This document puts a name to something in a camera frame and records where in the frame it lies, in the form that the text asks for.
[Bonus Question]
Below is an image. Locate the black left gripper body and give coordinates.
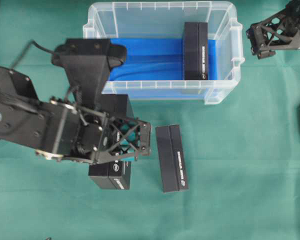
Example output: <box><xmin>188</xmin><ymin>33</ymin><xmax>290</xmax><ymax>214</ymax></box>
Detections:
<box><xmin>34</xmin><ymin>96</ymin><xmax>152</xmax><ymax>165</ymax></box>

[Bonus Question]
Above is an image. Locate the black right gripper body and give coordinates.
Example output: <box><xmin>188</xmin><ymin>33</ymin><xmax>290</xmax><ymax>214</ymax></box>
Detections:
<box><xmin>246</xmin><ymin>0</ymin><xmax>300</xmax><ymax>60</ymax></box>

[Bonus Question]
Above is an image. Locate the black realsense box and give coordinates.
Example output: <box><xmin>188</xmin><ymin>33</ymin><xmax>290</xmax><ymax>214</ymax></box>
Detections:
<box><xmin>155</xmin><ymin>124</ymin><xmax>189</xmax><ymax>193</ymax></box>
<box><xmin>88</xmin><ymin>94</ymin><xmax>136</xmax><ymax>191</ymax></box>
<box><xmin>182</xmin><ymin>21</ymin><xmax>209</xmax><ymax>81</ymax></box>

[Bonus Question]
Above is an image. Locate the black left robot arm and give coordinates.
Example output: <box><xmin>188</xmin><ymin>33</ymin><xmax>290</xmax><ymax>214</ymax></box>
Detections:
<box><xmin>0</xmin><ymin>66</ymin><xmax>152</xmax><ymax>165</ymax></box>

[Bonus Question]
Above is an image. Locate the clear plastic storage bin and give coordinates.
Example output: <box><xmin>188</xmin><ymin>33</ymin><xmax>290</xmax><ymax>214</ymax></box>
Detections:
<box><xmin>82</xmin><ymin>1</ymin><xmax>245</xmax><ymax>105</ymax></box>

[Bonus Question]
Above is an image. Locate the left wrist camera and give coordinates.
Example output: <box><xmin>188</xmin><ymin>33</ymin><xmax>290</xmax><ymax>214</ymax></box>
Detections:
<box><xmin>51</xmin><ymin>38</ymin><xmax>128</xmax><ymax>109</ymax></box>

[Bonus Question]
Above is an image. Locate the black camera cable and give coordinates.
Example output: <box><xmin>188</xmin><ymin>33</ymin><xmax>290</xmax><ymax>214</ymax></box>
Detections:
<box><xmin>8</xmin><ymin>39</ymin><xmax>56</xmax><ymax>70</ymax></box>

